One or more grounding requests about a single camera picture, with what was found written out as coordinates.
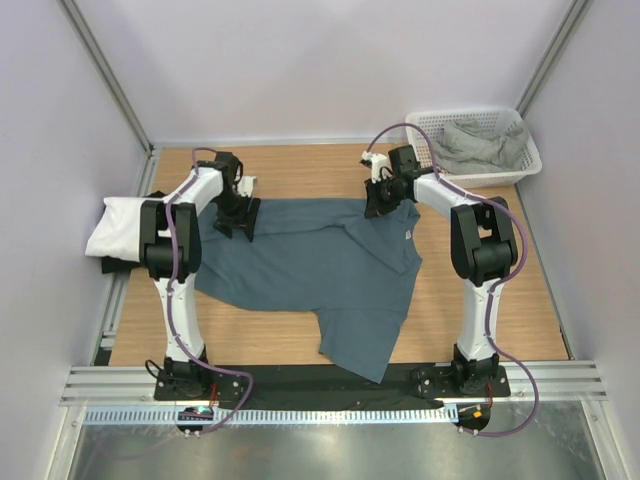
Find folded black t shirt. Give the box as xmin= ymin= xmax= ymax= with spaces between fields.
xmin=100 ymin=191 xmax=164 ymax=273

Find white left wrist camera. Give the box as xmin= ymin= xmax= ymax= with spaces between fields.
xmin=235 ymin=175 xmax=257 ymax=198

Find aluminium corner post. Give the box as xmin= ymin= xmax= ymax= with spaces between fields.
xmin=58 ymin=0 xmax=153 ymax=155
xmin=515 ymin=0 xmax=594 ymax=118

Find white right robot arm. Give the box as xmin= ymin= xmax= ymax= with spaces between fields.
xmin=360 ymin=145 xmax=519 ymax=396

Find slotted grey cable duct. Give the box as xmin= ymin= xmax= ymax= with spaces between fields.
xmin=83 ymin=404 xmax=458 ymax=426

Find grey t shirt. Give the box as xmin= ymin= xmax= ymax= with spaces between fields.
xmin=433 ymin=119 xmax=530 ymax=175

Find white plastic basket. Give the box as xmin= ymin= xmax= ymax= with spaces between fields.
xmin=406 ymin=107 xmax=542 ymax=188

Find blue t shirt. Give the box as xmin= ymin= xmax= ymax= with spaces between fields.
xmin=196 ymin=198 xmax=422 ymax=383

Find aluminium front rail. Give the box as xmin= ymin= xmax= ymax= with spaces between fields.
xmin=59 ymin=360 xmax=607 ymax=406

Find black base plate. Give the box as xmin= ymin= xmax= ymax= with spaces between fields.
xmin=145 ymin=360 xmax=511 ymax=411

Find aluminium left corner post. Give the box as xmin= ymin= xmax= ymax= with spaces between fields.
xmin=58 ymin=0 xmax=153 ymax=155

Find aluminium right corner post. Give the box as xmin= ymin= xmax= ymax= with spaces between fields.
xmin=515 ymin=0 xmax=594 ymax=118

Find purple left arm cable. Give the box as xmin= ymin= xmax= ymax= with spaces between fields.
xmin=144 ymin=147 xmax=254 ymax=437

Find folded white t shirt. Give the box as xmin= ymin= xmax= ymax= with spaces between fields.
xmin=85 ymin=197 xmax=146 ymax=262

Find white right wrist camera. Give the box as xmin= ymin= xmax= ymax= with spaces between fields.
xmin=360 ymin=151 xmax=393 ymax=183

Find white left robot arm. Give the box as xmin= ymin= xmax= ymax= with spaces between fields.
xmin=139 ymin=147 xmax=261 ymax=400

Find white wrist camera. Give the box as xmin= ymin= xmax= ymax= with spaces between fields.
xmin=360 ymin=151 xmax=393 ymax=183
xmin=235 ymin=175 xmax=257 ymax=198

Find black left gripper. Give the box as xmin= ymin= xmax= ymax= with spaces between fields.
xmin=214 ymin=191 xmax=261 ymax=241

